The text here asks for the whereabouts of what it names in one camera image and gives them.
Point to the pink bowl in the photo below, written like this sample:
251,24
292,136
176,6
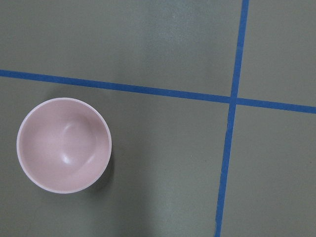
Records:
64,145

